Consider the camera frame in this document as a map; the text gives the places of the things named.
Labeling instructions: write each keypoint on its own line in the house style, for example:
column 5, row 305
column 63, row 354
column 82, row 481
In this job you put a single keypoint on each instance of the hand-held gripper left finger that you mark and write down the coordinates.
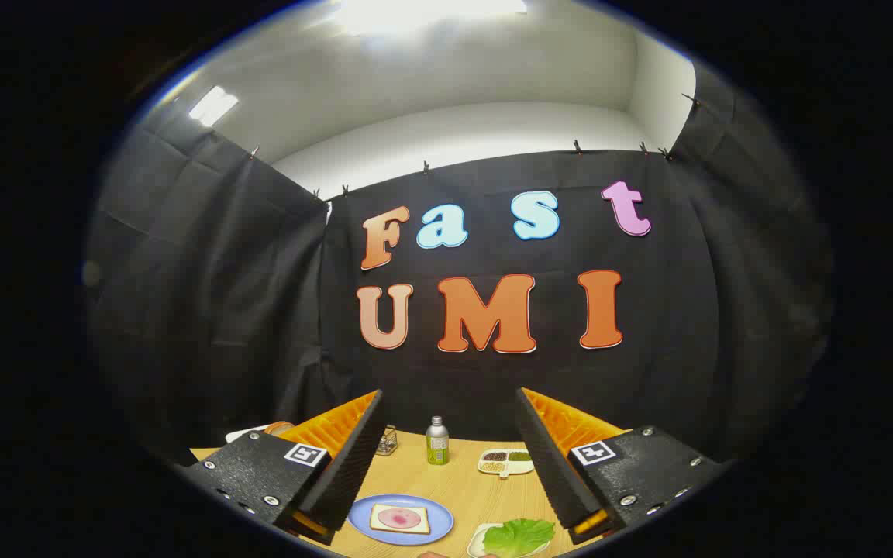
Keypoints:
column 349, row 465

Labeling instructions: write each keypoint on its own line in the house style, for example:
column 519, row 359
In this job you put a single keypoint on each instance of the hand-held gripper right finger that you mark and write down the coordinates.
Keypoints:
column 551, row 473

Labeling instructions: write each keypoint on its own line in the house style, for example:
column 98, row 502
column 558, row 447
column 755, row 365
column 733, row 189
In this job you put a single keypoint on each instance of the green lettuce leaf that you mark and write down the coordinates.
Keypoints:
column 520, row 536

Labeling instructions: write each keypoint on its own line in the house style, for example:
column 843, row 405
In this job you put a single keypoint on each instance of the white divided dish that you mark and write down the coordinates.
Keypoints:
column 520, row 467

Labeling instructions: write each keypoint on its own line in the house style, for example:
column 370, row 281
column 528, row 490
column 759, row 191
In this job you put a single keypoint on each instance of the blue round plate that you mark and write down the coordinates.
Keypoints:
column 361, row 521

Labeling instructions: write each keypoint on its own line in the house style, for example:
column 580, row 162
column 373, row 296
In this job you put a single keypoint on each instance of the white bread slice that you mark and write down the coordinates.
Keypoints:
column 379, row 527

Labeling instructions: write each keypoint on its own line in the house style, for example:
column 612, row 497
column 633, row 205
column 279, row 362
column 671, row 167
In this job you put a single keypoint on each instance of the pink ham slice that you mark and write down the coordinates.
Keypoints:
column 398, row 518

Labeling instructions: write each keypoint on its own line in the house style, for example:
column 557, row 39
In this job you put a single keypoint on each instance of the silver bottle green label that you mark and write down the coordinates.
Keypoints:
column 437, row 449

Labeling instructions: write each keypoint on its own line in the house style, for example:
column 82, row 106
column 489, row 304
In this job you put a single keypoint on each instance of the white rounded square plate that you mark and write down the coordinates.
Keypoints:
column 474, row 542

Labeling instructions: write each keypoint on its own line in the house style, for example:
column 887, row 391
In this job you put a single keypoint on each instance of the cream toaster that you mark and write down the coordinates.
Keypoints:
column 245, row 432

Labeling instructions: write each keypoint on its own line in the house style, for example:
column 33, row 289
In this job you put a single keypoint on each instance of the row of black cloth clips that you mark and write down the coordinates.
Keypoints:
column 577, row 146

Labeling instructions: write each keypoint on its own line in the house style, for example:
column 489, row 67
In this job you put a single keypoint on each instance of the small ceiling light panel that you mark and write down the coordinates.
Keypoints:
column 214, row 106

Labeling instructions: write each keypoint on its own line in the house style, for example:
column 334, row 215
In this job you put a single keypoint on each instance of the large ceiling light panel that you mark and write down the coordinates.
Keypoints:
column 431, row 14

